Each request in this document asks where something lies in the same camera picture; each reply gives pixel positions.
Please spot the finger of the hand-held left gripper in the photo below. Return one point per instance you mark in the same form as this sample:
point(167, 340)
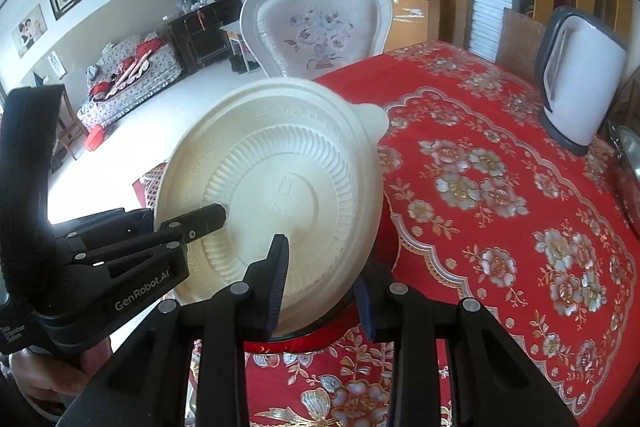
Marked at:
point(200, 219)
point(120, 219)

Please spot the red floral tablecloth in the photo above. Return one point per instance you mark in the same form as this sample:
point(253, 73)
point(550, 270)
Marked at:
point(500, 207)

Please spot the cream plastic bowl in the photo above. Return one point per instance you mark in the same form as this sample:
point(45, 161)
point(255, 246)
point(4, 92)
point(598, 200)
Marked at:
point(280, 167)

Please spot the steel pot with glass lid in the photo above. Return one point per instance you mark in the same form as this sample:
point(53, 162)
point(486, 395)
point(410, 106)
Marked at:
point(631, 177)

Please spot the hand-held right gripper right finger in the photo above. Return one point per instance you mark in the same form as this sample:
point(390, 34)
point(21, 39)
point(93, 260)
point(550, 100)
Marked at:
point(364, 307)

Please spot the red floor box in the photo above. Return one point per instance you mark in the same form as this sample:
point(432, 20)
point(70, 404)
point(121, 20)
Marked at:
point(95, 139)

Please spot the white ornate chair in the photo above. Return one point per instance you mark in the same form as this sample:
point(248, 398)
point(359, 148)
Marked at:
point(320, 37)

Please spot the dark wooden cabinet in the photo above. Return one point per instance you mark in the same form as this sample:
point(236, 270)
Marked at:
point(205, 34)

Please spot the red scalloped plate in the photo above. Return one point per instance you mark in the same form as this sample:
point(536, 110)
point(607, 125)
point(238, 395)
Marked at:
point(300, 344)

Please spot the sofa with printed cover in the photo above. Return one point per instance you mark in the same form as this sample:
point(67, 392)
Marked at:
point(130, 82)

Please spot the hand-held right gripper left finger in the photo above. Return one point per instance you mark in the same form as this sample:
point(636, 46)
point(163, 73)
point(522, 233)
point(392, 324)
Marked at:
point(277, 287)

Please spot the person's left hand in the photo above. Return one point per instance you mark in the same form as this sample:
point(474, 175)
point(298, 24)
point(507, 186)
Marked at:
point(50, 377)

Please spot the small framed couple photo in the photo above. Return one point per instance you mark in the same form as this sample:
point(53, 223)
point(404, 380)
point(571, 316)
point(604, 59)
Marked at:
point(29, 31)

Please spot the brown cardboard box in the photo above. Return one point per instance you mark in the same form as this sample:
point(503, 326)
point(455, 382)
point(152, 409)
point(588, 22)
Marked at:
point(412, 24)

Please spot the white electric kettle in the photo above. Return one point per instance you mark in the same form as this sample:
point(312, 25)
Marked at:
point(585, 97)

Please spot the brown cardboard sheet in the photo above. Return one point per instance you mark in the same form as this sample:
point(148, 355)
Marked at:
point(520, 44)

